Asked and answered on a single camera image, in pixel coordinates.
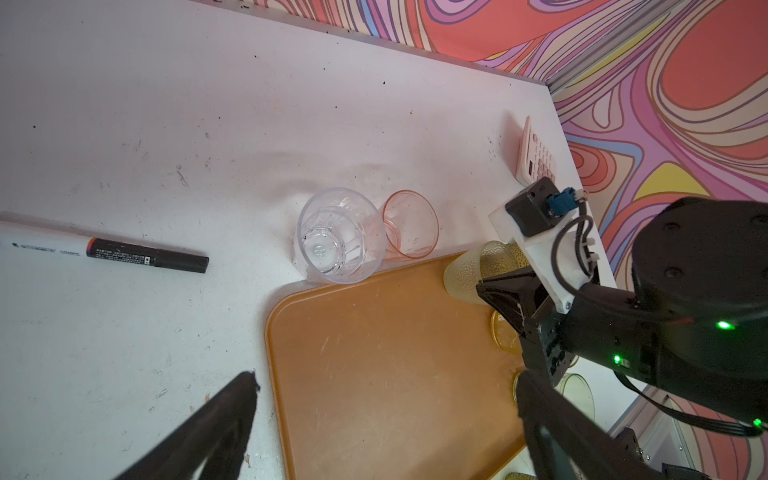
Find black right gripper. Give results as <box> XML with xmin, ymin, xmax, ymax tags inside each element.
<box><xmin>476</xmin><ymin>266</ymin><xmax>577</xmax><ymax>386</ymax></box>

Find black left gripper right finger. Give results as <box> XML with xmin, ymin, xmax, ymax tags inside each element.
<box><xmin>516</xmin><ymin>370</ymin><xmax>663</xmax><ymax>479</ymax></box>

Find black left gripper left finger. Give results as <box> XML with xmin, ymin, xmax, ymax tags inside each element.
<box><xmin>118</xmin><ymin>371</ymin><xmax>260</xmax><ymax>479</ymax></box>

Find pale green textured glass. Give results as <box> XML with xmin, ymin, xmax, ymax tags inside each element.
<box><xmin>443</xmin><ymin>241</ymin><xmax>529</xmax><ymax>305</ymax></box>

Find yellow faceted glass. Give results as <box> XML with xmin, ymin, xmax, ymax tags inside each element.
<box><xmin>490</xmin><ymin>311</ymin><xmax>523</xmax><ymax>356</ymax></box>

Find bright green faceted glass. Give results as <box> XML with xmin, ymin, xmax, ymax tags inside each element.
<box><xmin>543</xmin><ymin>373</ymin><xmax>595</xmax><ymax>420</ymax></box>

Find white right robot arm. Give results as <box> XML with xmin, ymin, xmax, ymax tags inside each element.
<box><xmin>476</xmin><ymin>197</ymin><xmax>767</xmax><ymax>437</ymax></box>

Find orange brown plastic tray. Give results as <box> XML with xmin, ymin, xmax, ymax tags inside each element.
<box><xmin>265</xmin><ymin>257</ymin><xmax>525</xmax><ymax>479</ymax></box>

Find pink ribbed glass top row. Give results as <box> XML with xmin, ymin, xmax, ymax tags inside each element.
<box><xmin>379</xmin><ymin>190</ymin><xmax>440</xmax><ymax>261</ymax></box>

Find pink calculator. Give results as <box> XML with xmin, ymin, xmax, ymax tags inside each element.
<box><xmin>515</xmin><ymin>116</ymin><xmax>556</xmax><ymax>186</ymax></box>

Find clear faceted glass near marker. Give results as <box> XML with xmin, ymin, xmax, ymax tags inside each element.
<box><xmin>293</xmin><ymin>187</ymin><xmax>387</xmax><ymax>285</ymax></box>

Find black and white marker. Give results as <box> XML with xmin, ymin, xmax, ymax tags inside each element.
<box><xmin>1</xmin><ymin>221</ymin><xmax>209</xmax><ymax>274</ymax></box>

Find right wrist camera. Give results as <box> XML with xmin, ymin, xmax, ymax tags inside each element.
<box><xmin>489</xmin><ymin>177</ymin><xmax>599</xmax><ymax>314</ymax></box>

